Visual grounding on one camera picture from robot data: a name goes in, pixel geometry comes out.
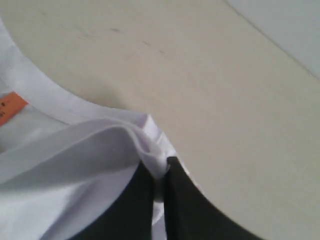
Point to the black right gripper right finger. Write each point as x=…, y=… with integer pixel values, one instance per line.
x=189, y=215

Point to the white printed t-shirt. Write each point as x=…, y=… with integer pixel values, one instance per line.
x=64, y=160

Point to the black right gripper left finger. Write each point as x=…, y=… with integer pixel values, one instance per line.
x=130, y=215

